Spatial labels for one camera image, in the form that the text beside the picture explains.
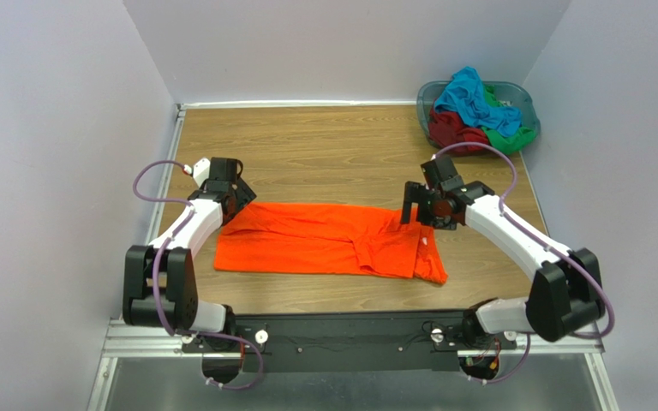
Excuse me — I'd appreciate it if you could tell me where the orange t shirt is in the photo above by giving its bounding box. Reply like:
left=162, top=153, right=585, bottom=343
left=213, top=202, right=448, bottom=284

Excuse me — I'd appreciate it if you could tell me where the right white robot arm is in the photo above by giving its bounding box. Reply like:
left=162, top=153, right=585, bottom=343
left=401, top=155, right=615, bottom=344

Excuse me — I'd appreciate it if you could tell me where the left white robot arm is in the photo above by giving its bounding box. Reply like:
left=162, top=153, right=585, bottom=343
left=122, top=158, right=256, bottom=352

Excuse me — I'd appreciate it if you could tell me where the dark red t shirt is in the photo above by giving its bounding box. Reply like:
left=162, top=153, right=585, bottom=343
left=428, top=108, right=490, bottom=148

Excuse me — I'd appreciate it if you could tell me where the green t shirt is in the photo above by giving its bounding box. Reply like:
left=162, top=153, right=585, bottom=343
left=481, top=85, right=538, bottom=155

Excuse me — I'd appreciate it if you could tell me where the blue t shirt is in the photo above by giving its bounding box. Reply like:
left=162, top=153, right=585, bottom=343
left=434, top=66, right=522, bottom=138

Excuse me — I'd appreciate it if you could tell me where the translucent blue plastic basket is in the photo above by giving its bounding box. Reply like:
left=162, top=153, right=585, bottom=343
left=416, top=80, right=541, bottom=149

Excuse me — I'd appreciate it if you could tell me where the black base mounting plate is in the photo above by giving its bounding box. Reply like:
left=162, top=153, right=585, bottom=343
left=123, top=307, right=535, bottom=374

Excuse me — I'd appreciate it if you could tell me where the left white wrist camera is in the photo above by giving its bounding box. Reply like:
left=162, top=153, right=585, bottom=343
left=182, top=158, right=211, bottom=187

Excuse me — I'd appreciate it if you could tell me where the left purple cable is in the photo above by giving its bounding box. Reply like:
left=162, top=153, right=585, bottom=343
left=132, top=161, right=265, bottom=391

